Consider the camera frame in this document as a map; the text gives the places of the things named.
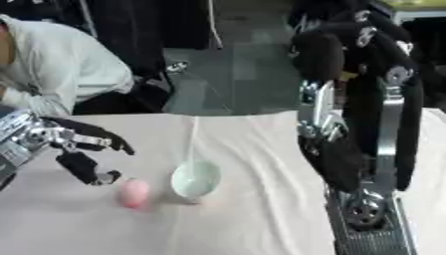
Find black chair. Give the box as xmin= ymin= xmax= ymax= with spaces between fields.
xmin=71 ymin=59 xmax=190 ymax=116

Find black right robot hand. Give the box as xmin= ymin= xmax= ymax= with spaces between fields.
xmin=289 ymin=8 xmax=425 ymax=193

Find pink egg-shaped toy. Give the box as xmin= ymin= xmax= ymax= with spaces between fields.
xmin=118 ymin=177 xmax=153 ymax=210

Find person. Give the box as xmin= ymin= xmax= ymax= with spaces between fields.
xmin=0 ymin=13 xmax=136 ymax=118

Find pale green bowl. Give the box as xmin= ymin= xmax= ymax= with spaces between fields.
xmin=168 ymin=159 xmax=223 ymax=203

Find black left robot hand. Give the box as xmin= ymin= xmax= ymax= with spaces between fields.
xmin=22 ymin=116 xmax=136 ymax=187

